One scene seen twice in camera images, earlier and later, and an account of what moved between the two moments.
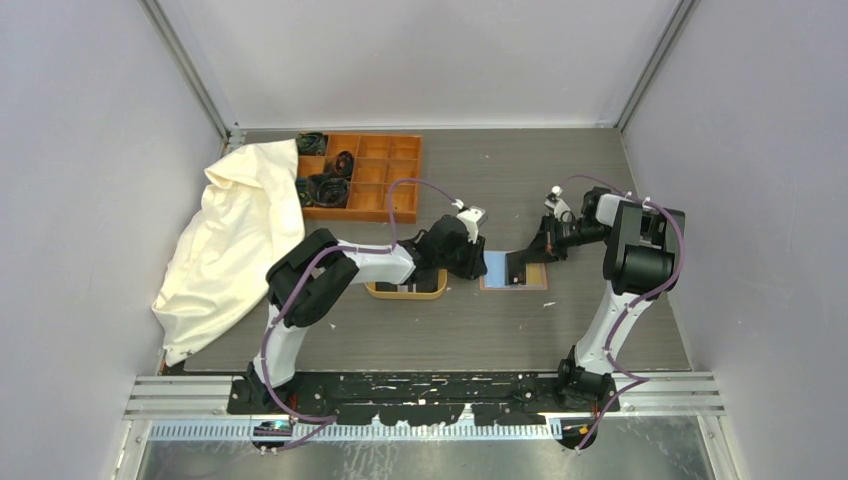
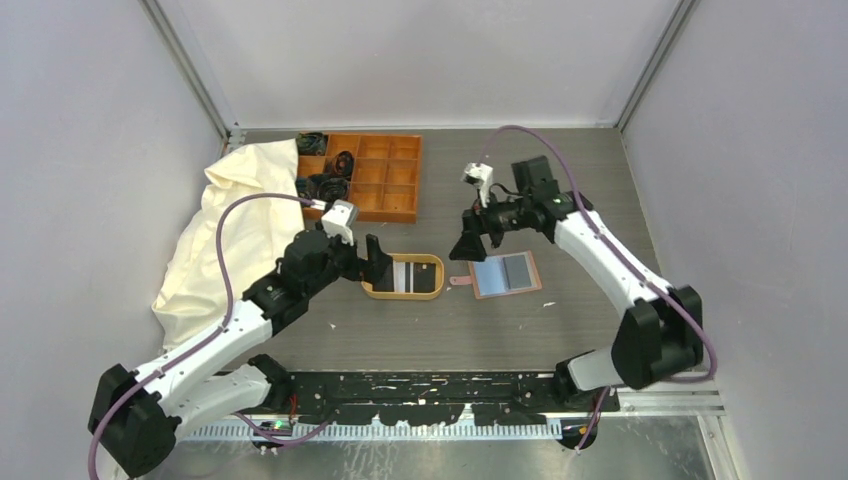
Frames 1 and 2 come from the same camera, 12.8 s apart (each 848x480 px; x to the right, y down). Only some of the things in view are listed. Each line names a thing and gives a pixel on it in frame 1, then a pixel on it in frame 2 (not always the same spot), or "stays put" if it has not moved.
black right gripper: [545, 246] to [469, 247]
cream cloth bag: [217, 290] stays put
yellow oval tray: [405, 295] stays put
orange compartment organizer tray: [379, 160] stays put
